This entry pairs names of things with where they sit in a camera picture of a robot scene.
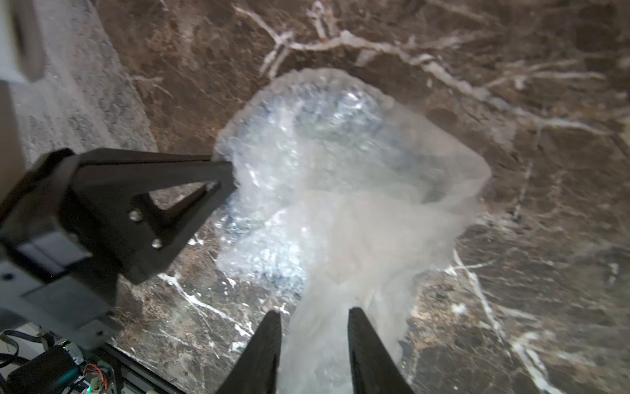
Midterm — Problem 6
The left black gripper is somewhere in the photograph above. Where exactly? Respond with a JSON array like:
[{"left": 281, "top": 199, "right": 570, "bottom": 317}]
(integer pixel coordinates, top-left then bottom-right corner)
[{"left": 1, "top": 148, "right": 236, "bottom": 349}]

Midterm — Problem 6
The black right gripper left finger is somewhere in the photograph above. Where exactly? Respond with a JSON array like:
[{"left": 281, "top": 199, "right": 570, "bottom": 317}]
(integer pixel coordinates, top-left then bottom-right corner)
[{"left": 216, "top": 311, "right": 282, "bottom": 394}]

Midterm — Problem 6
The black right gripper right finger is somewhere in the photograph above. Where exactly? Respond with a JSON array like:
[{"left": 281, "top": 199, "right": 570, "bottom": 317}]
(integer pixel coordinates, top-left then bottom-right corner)
[{"left": 347, "top": 307, "right": 413, "bottom": 394}]

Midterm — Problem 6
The bubble wrap sheet around orange plate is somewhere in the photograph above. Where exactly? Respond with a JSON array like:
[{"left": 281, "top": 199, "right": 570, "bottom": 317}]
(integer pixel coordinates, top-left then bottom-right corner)
[{"left": 11, "top": 1, "right": 158, "bottom": 165}]

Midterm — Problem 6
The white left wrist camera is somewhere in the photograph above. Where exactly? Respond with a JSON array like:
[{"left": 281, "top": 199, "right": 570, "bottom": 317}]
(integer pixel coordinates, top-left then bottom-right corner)
[{"left": 1, "top": 0, "right": 45, "bottom": 83}]

